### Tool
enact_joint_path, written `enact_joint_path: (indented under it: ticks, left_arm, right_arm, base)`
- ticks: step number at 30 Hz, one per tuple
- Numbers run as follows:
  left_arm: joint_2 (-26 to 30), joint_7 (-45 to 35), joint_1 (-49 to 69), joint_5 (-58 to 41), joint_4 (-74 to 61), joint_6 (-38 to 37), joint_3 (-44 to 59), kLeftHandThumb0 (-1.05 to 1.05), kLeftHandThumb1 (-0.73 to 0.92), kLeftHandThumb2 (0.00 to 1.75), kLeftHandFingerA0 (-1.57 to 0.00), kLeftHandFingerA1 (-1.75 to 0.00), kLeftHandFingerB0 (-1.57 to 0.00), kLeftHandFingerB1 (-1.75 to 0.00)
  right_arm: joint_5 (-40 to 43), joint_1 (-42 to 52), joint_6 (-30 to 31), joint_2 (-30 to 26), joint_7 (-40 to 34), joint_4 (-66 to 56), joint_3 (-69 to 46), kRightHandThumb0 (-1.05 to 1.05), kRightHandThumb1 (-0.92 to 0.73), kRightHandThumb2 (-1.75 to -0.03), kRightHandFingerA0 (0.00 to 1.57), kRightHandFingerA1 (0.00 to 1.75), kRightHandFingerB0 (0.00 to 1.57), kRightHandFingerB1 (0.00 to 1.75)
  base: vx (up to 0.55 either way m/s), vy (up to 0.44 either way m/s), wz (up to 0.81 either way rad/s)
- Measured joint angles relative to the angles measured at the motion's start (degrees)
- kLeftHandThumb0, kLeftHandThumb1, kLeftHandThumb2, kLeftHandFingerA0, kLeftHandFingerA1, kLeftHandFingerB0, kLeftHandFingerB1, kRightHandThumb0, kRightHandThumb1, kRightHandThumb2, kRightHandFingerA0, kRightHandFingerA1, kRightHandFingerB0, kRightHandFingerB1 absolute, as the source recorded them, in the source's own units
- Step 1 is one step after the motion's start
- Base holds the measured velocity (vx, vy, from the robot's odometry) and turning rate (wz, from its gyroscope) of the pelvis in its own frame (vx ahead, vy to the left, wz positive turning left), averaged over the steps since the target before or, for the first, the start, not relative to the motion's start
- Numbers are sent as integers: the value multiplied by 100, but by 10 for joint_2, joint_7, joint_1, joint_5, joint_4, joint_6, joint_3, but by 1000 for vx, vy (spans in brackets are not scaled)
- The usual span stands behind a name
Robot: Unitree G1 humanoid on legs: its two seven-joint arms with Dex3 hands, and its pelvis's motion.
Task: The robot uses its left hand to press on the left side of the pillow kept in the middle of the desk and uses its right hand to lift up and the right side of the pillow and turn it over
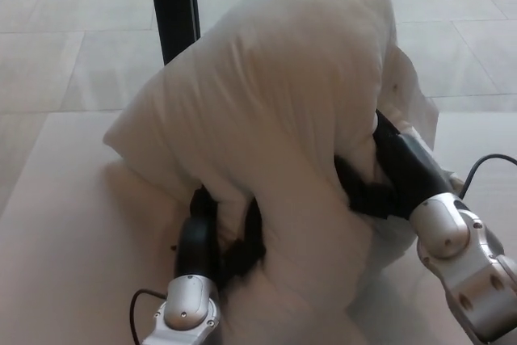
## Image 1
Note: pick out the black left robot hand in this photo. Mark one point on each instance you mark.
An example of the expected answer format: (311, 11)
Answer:
(194, 244)

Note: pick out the white square pillow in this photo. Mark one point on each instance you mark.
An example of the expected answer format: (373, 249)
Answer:
(274, 110)

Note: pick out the black vertical post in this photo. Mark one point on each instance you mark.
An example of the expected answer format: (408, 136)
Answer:
(171, 5)

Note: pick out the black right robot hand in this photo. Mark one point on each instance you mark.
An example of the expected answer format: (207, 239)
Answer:
(420, 171)

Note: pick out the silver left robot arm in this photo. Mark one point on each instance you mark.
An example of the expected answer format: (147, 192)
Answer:
(190, 304)

